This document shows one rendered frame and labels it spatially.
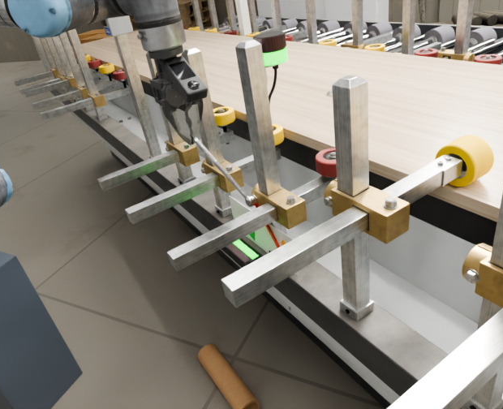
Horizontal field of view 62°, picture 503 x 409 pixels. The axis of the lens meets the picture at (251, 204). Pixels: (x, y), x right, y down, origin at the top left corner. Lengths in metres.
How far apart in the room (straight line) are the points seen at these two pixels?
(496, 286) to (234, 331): 1.36
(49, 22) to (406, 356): 0.82
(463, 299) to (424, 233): 0.15
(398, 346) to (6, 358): 1.25
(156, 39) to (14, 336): 1.11
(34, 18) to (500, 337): 0.81
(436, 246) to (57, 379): 1.42
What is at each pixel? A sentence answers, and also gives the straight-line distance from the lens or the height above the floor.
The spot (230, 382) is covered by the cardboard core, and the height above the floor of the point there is 0.08.
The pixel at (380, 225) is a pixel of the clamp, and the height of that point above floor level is 0.95.
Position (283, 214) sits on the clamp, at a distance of 0.85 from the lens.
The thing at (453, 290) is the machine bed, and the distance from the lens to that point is 0.96.
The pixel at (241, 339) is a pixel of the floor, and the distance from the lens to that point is 1.76.
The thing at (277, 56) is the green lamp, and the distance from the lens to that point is 0.80.
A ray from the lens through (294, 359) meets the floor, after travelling 1.67.
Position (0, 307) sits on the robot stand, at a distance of 1.57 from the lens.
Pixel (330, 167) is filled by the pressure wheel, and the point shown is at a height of 0.90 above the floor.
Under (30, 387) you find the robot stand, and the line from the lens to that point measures 1.76.
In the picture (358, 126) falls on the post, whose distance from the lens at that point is 0.62.
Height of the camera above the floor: 1.32
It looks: 31 degrees down
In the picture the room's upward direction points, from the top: 10 degrees counter-clockwise
